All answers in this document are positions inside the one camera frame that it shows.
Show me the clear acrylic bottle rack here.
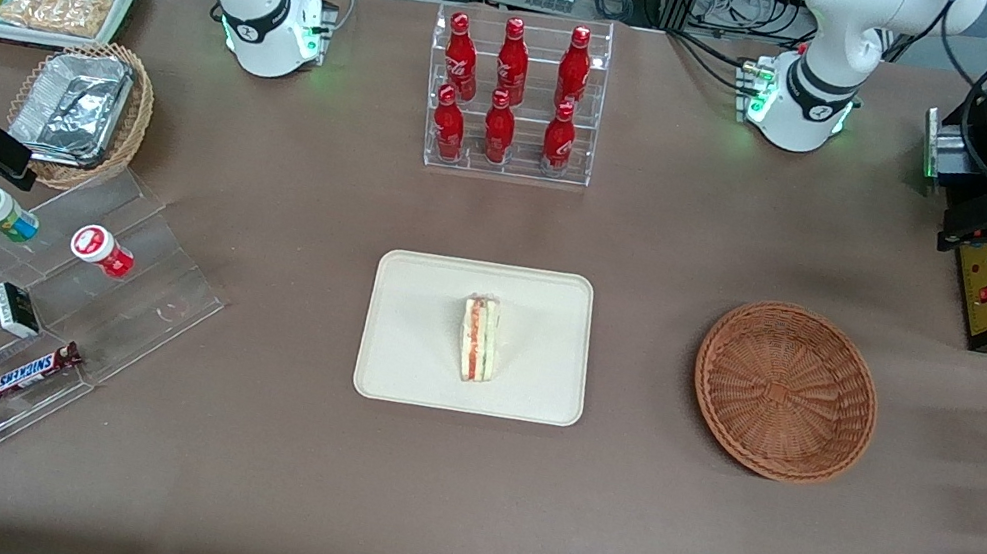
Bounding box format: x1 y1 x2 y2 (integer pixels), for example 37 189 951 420
410 0 618 195

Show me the clear acrylic stepped stand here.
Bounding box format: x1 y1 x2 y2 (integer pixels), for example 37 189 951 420
0 145 248 541

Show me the small dark carton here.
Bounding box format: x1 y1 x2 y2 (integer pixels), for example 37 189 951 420
0 280 49 342

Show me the snickers bar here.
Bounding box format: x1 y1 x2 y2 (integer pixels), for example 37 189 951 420
0 329 86 417

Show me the triangle sandwich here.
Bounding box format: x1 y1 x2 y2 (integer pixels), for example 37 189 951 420
450 290 507 387

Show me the clear bag of nuts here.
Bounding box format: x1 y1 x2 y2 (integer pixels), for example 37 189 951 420
0 0 118 44

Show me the aluminium foil tray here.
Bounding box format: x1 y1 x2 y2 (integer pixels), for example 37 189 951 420
4 42 136 175

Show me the round brown wicker basket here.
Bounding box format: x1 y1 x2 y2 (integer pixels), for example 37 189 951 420
678 289 895 498

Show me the oval wicker basket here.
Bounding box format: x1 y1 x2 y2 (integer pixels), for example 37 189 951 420
0 27 165 204

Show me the red lid cup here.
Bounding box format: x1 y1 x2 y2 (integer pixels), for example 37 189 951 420
66 222 140 282

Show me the red cola bottle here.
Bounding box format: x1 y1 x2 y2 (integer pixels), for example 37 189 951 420
552 23 598 113
490 15 538 106
537 98 582 177
426 84 474 163
477 88 522 167
436 10 490 102

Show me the beige rectangular tray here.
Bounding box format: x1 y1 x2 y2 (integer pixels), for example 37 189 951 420
350 239 607 435

